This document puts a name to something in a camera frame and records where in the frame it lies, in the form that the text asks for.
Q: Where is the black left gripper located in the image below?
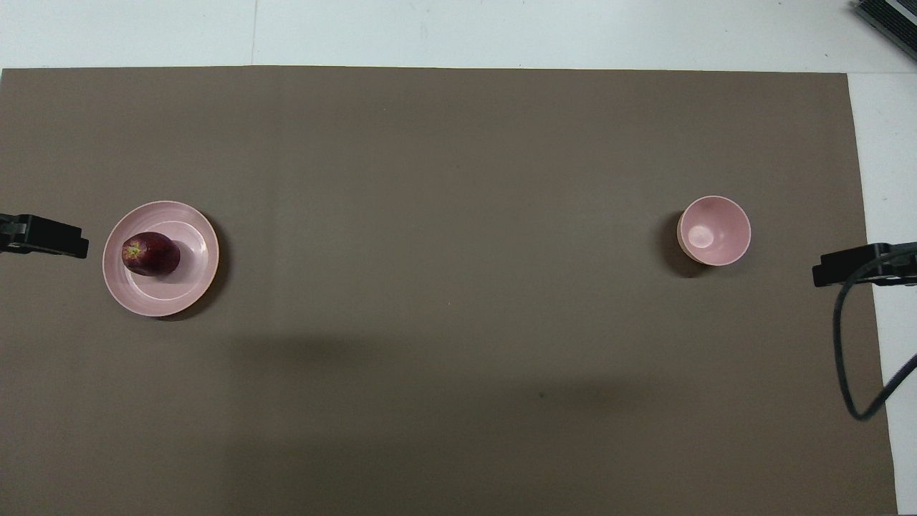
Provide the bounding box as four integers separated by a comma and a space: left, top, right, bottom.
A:
0, 214, 90, 259

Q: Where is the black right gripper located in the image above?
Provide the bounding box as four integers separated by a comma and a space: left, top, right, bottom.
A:
812, 242, 917, 288

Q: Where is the dark red apple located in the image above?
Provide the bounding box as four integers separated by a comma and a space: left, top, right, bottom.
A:
121, 231, 181, 277

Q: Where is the pink bowl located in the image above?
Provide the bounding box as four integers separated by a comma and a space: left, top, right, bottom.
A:
677, 196, 752, 267

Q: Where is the pink plate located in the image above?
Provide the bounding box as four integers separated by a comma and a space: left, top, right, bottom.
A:
102, 201, 220, 318

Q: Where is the dark ribbed metal device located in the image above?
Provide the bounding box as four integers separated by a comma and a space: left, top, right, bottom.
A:
853, 0, 917, 41

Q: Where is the brown paper table mat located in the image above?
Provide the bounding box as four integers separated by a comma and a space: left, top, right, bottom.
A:
0, 66, 900, 516

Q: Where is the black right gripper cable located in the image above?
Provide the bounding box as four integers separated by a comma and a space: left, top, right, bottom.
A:
832, 246, 917, 422

